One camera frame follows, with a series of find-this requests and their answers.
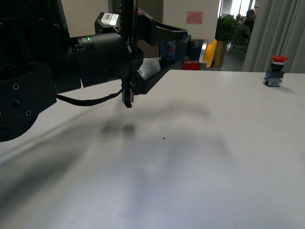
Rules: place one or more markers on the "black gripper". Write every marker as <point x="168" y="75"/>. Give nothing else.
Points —
<point x="122" y="32"/>

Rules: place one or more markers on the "yellow mushroom push button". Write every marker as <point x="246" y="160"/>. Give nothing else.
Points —
<point x="190" y="50"/>

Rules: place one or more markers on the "pink wall notice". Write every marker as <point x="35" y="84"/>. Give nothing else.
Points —
<point x="194" y="17"/>

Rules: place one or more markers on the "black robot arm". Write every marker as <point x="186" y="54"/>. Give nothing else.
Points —
<point x="39" y="60"/>

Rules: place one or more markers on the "right potted plant gold vase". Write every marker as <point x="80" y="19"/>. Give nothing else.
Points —
<point x="226" y="31"/>

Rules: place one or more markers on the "red mushroom push button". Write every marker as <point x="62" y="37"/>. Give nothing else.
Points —
<point x="274" y="76"/>

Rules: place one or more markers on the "seated person in background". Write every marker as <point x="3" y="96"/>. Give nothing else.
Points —
<point x="250" y="19"/>

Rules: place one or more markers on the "red fire extinguisher box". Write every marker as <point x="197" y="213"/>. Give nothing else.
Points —
<point x="191" y="65"/>

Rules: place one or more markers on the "grey curtain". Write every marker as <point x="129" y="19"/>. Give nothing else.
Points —
<point x="279" y="29"/>

